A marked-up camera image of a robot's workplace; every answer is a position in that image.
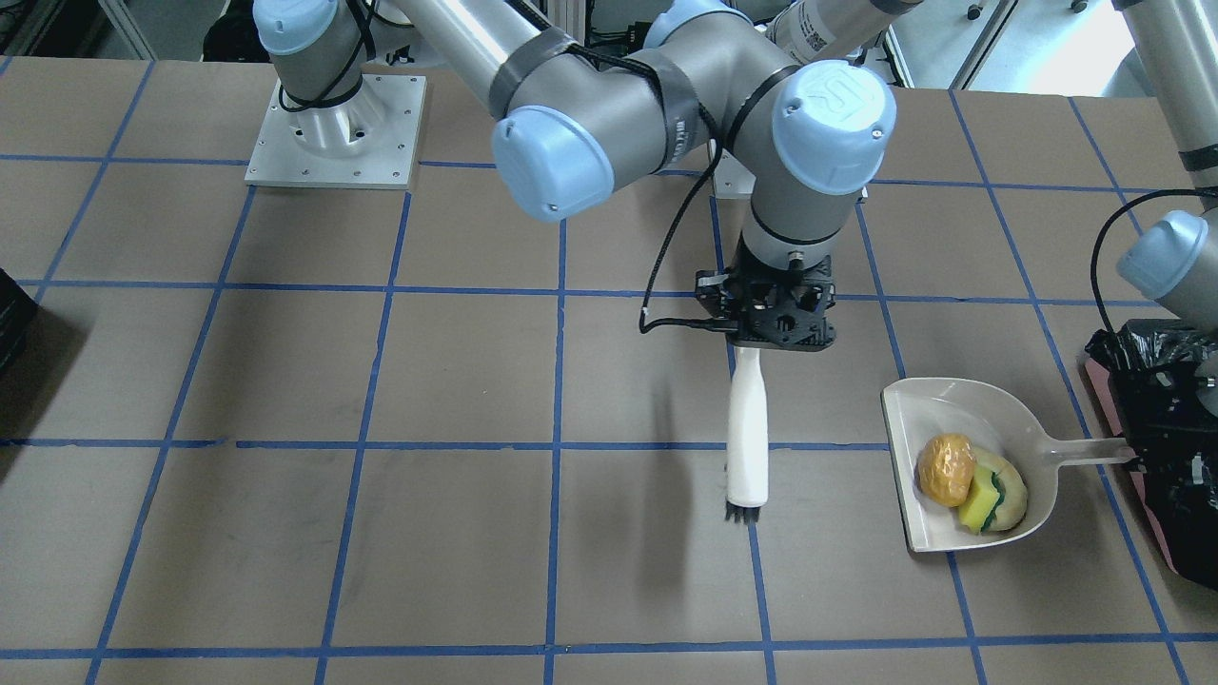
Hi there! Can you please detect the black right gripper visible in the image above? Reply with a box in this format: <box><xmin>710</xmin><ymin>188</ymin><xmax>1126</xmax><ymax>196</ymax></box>
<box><xmin>695</xmin><ymin>247</ymin><xmax>836</xmax><ymax>352</ymax></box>

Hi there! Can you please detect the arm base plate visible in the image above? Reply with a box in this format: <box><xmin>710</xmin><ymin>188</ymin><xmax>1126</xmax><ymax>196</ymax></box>
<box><xmin>245</xmin><ymin>74</ymin><xmax>428</xmax><ymax>190</ymax></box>

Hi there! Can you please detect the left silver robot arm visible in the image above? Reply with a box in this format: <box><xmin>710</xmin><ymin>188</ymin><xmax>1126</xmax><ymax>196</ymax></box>
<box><xmin>831</xmin><ymin>1</ymin><xmax>1190</xmax><ymax>350</ymax></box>

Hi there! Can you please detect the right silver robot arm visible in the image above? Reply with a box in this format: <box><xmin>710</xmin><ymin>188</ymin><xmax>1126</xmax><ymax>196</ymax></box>
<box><xmin>252</xmin><ymin>1</ymin><xmax>896</xmax><ymax>352</ymax></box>

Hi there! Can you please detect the yellow green sponge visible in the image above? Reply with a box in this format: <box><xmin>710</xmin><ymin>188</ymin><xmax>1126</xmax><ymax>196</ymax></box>
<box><xmin>956</xmin><ymin>466</ymin><xmax>1005</xmax><ymax>535</ymax></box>

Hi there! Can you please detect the black lined bin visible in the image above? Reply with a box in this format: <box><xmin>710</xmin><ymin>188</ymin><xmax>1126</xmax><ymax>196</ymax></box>
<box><xmin>1</xmin><ymin>269</ymin><xmax>39</xmax><ymax>375</ymax></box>
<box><xmin>1085</xmin><ymin>318</ymin><xmax>1217</xmax><ymax>589</ymax></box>

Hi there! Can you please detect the white plastic dustpan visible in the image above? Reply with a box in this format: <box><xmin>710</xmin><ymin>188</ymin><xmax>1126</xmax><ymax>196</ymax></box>
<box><xmin>882</xmin><ymin>378</ymin><xmax>1134</xmax><ymax>555</ymax></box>

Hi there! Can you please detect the white hand brush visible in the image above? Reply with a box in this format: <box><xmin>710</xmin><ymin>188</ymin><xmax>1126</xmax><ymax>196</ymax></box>
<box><xmin>725</xmin><ymin>347</ymin><xmax>769</xmax><ymax>527</ymax></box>

